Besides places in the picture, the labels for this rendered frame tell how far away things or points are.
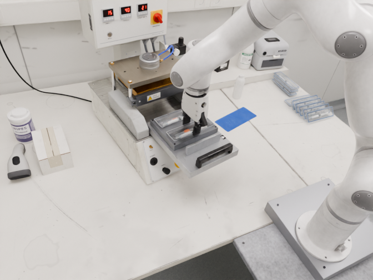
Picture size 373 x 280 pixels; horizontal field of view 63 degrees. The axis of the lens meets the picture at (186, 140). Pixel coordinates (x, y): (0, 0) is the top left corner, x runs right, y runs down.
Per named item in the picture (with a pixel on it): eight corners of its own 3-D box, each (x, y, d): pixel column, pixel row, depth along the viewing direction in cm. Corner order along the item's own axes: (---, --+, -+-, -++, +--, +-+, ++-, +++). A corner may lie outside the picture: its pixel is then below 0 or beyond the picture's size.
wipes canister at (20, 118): (16, 134, 138) (5, 107, 128) (36, 129, 141) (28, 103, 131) (17, 146, 132) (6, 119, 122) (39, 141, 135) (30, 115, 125)
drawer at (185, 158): (145, 130, 120) (145, 114, 114) (190, 113, 130) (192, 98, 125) (188, 180, 103) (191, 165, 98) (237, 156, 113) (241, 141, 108)
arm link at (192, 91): (216, 85, 98) (214, 93, 100) (199, 73, 103) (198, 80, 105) (195, 93, 94) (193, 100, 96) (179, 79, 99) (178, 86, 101)
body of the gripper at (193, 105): (215, 92, 99) (210, 119, 107) (196, 77, 105) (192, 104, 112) (196, 99, 95) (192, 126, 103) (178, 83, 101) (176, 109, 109)
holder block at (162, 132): (150, 124, 117) (150, 119, 115) (192, 109, 126) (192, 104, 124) (174, 151, 107) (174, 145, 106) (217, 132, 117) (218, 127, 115)
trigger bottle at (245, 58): (235, 63, 195) (243, 24, 178) (247, 63, 196) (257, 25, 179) (238, 69, 189) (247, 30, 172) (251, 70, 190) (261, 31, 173)
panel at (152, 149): (151, 183, 123) (141, 141, 116) (208, 155, 137) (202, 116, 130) (154, 184, 122) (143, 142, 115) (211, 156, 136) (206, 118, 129)
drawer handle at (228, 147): (195, 165, 103) (196, 156, 101) (228, 149, 110) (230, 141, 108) (198, 169, 102) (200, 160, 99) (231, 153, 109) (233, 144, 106)
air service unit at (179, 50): (160, 69, 147) (160, 39, 137) (184, 62, 154) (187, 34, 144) (165, 74, 144) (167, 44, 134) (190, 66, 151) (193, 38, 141)
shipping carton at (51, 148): (36, 145, 133) (30, 130, 127) (66, 139, 138) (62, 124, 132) (40, 176, 122) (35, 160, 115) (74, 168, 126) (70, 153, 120)
